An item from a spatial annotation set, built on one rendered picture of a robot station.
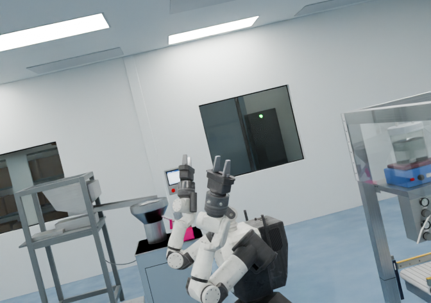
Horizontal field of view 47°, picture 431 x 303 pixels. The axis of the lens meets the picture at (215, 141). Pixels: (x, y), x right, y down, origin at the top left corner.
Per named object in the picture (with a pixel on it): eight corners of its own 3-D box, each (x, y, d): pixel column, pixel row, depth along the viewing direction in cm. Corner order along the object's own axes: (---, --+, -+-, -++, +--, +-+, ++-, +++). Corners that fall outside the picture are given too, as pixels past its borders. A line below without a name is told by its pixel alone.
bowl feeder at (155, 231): (138, 250, 444) (127, 210, 442) (140, 241, 480) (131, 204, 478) (190, 236, 448) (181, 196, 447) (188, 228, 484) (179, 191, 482)
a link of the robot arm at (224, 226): (205, 212, 186) (196, 248, 185) (227, 218, 183) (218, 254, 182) (210, 213, 193) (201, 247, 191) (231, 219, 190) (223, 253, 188)
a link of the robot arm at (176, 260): (182, 273, 249) (217, 246, 248) (177, 278, 236) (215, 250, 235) (169, 255, 250) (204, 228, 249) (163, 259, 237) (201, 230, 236)
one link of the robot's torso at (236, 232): (276, 273, 243) (260, 203, 241) (305, 293, 210) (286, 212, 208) (220, 293, 236) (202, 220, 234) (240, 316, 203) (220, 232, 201)
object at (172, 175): (179, 234, 469) (163, 171, 466) (178, 232, 479) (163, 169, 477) (202, 228, 471) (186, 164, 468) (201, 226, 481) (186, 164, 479)
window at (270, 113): (215, 182, 719) (196, 104, 714) (215, 182, 720) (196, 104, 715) (305, 160, 731) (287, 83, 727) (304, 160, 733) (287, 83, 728)
